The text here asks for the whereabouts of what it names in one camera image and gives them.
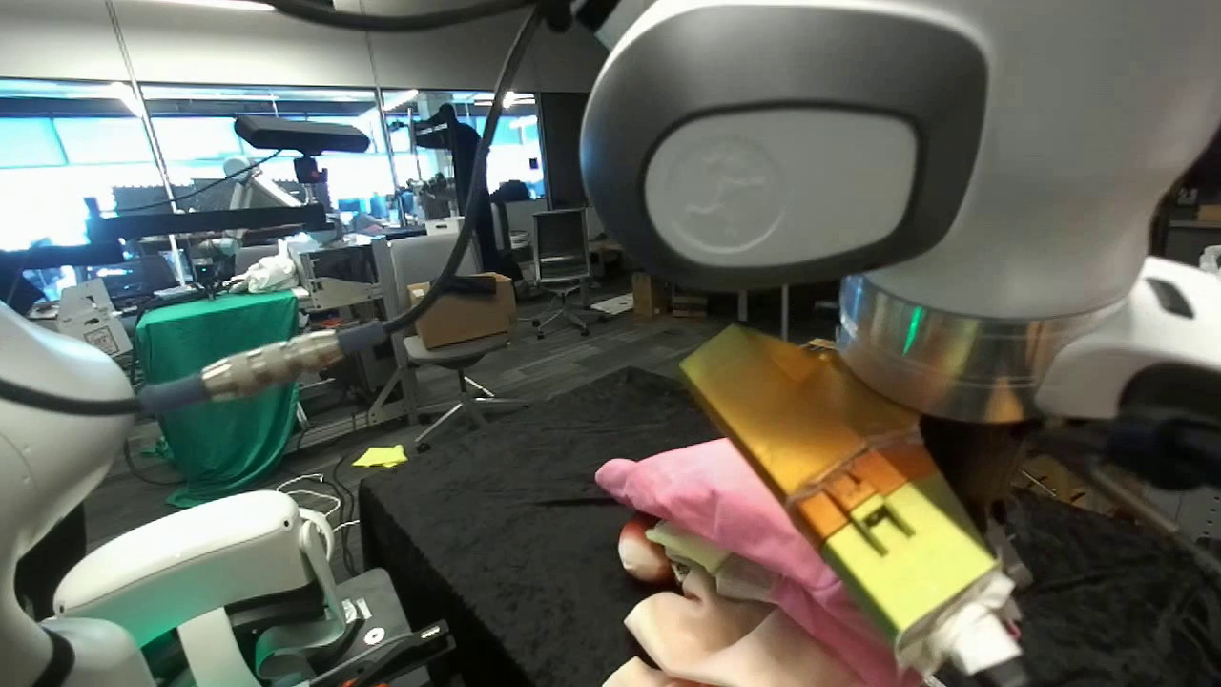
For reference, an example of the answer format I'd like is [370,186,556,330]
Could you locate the pink cloth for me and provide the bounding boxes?
[595,439,924,687]

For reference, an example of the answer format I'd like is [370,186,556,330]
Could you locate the pale green fabric item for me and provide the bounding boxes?
[647,522,776,604]

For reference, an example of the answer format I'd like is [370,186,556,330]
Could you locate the beige soft toy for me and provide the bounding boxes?
[601,571,864,687]

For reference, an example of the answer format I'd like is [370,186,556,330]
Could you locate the red and white ball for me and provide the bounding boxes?
[617,515,680,586]

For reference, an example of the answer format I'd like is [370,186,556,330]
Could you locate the small cardboard box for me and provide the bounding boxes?
[631,272,671,319]

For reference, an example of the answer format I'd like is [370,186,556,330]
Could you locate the black mesh office chair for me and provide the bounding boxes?
[529,207,598,341]

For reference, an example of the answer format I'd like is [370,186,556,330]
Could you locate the black table cloth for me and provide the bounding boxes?
[358,366,1221,687]

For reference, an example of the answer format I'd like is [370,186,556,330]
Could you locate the grey office chair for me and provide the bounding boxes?
[367,327,531,451]

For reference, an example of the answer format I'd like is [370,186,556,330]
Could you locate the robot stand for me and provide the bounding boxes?
[143,568,457,687]

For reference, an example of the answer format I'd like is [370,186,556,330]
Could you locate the white crumpled cloth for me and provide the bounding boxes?
[227,255,300,295]

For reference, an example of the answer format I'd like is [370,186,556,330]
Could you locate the table with green cloth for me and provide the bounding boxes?
[134,290,304,509]

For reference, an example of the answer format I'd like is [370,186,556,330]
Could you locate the white carton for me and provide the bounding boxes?
[55,278,135,360]

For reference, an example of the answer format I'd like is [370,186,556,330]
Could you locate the row of windows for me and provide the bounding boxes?
[0,78,547,257]

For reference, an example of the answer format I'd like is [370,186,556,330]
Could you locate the white cable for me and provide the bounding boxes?
[275,471,362,537]

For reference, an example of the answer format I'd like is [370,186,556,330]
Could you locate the camera on mount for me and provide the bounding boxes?
[233,114,372,188]

